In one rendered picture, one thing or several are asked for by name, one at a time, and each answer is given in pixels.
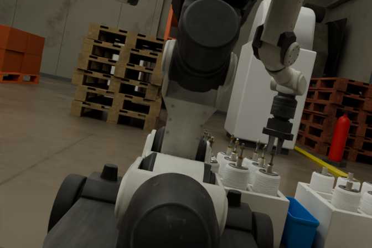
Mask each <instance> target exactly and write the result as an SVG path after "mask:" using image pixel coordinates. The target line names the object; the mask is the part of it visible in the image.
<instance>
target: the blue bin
mask: <svg viewBox="0 0 372 248"><path fill-rule="evenodd" d="M285 197H286V198H287V199H288V200H289V201H290V204H289V208H288V212H287V217H286V221H285V225H284V229H283V233H282V238H281V241H282V243H283V244H284V246H285V247H286V248H311V247H312V244H313V240H314V236H315V234H316V230H317V227H318V226H319V221H318V220H317V219H316V218H315V217H314V216H313V215H312V214H311V213H310V212H309V211H308V210H307V209H306V208H305V207H304V206H303V205H302V204H301V203H300V202H298V201H297V200H296V199H295V198H291V197H287V196H285Z"/></svg>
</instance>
